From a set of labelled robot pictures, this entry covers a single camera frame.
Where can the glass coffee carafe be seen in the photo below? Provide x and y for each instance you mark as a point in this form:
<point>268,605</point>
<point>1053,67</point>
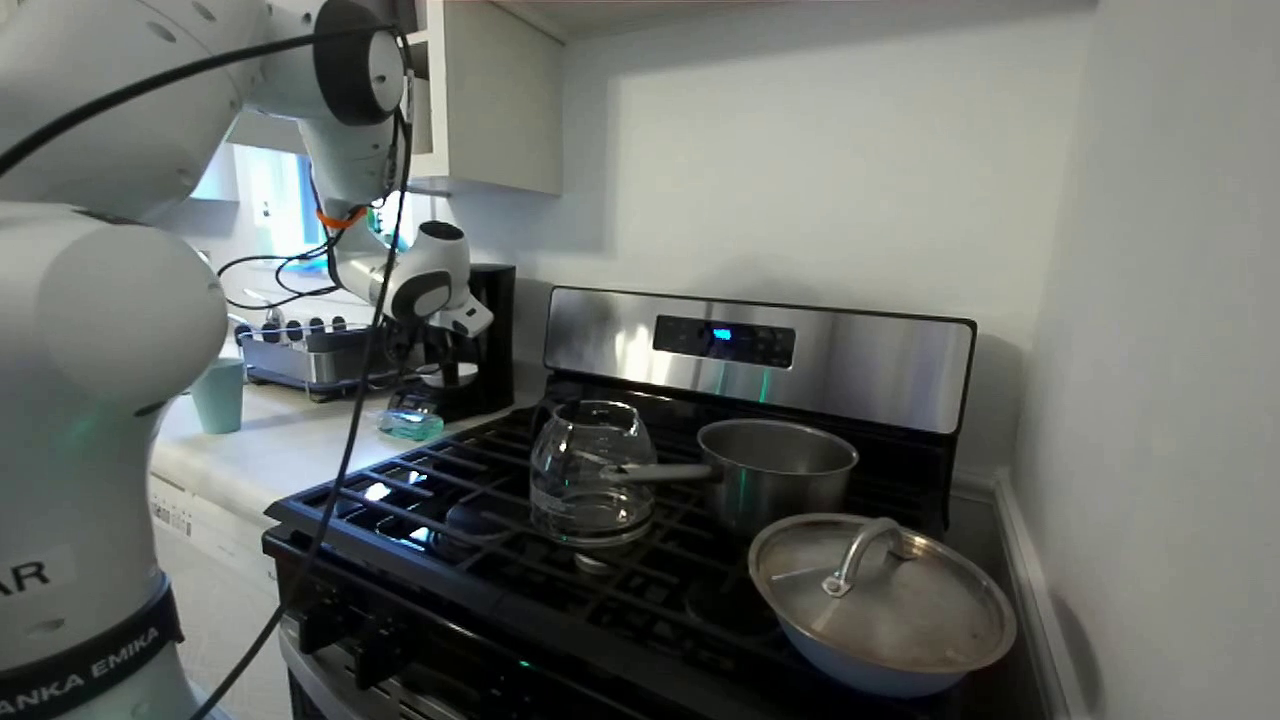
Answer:
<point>573,474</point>

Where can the white wall cabinet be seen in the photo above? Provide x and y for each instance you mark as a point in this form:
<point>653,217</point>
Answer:
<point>485,103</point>

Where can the teal cup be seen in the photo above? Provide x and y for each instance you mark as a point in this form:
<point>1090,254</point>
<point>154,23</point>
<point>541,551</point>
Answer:
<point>222,396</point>

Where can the stainless steel saucepan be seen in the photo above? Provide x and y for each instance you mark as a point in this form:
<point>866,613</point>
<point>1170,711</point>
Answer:
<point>757,469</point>

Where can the green plastic wrapped sponge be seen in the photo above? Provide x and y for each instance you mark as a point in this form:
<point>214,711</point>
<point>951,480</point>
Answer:
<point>414,424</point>

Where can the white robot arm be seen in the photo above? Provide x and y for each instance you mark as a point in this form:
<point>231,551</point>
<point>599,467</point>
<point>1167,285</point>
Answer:
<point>108,115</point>

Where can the blue pan with lid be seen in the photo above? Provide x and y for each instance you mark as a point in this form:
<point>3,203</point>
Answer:
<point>872,605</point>

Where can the black coffee machine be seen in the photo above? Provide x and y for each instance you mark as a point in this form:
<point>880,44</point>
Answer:
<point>472,375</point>

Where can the black gas stove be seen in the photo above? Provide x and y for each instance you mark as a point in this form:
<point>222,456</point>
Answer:
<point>421,586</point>

